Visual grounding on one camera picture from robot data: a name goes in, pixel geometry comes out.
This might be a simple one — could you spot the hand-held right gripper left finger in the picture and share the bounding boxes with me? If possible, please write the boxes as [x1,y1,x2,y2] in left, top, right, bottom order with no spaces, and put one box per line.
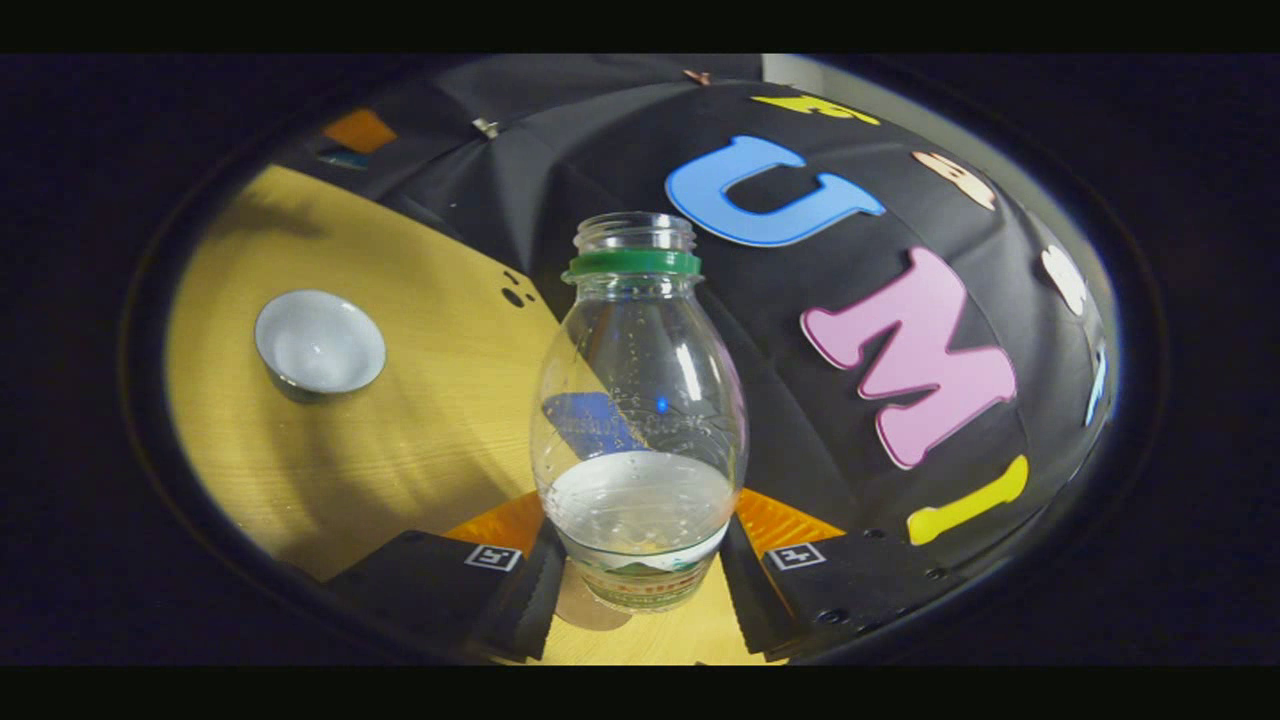
[325,490,569,663]

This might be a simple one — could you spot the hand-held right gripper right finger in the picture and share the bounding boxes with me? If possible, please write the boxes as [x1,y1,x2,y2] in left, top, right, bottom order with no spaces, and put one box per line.
[718,488,951,661]

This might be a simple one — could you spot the white teacup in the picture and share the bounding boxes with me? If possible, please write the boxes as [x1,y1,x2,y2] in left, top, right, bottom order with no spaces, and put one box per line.
[254,289,388,401]

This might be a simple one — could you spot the clear plastic water bottle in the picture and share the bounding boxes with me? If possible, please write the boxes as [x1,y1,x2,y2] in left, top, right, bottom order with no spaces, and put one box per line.
[530,212,751,613]

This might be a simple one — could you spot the black backdrop cloth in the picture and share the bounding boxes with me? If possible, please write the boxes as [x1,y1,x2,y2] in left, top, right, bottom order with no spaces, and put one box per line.
[280,55,1116,561]

